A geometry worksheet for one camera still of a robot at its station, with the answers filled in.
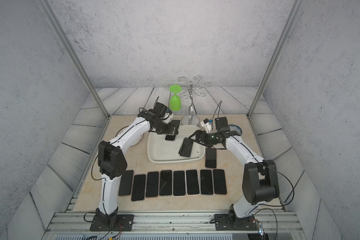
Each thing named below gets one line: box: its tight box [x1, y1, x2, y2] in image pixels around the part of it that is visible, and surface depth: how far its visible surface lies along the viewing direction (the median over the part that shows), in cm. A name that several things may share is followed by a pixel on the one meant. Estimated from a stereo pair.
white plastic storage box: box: [147, 125, 205, 163], surface depth 100 cm
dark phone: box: [205, 147, 217, 169], surface depth 95 cm
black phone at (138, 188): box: [131, 174, 146, 202], surface depth 86 cm
